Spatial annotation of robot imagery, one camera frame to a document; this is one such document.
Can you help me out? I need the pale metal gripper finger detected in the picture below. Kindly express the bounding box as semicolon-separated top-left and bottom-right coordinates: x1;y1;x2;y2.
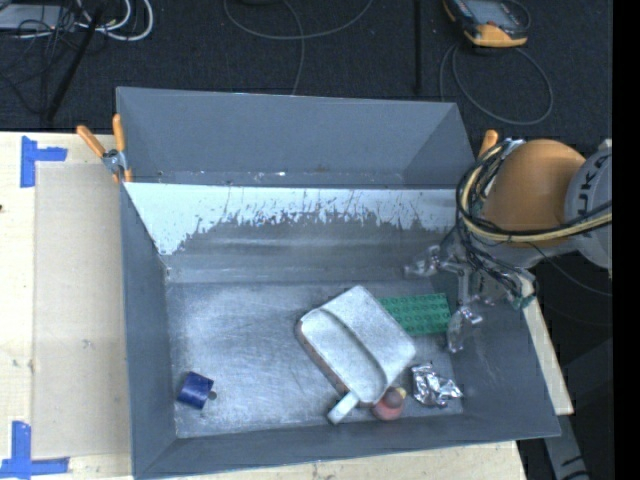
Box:
446;305;484;354
403;245;444;280

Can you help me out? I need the dark green flat block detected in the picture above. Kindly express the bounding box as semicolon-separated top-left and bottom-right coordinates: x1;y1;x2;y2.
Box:
376;292;452;337

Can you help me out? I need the crumpled silver foil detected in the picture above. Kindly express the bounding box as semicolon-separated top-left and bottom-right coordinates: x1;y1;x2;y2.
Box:
410;362;465;409

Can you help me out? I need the red-orange toy fruit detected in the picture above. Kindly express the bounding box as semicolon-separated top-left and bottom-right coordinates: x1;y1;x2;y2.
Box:
371;386;408;422

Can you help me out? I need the white cylinder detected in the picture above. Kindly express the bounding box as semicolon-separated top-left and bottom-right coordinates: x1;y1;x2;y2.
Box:
326;392;360;426

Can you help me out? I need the grey metal bin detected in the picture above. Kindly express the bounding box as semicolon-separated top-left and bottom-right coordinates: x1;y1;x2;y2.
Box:
114;86;564;480

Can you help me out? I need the blue cup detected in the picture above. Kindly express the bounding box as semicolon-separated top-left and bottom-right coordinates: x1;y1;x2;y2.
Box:
176;371;216;411

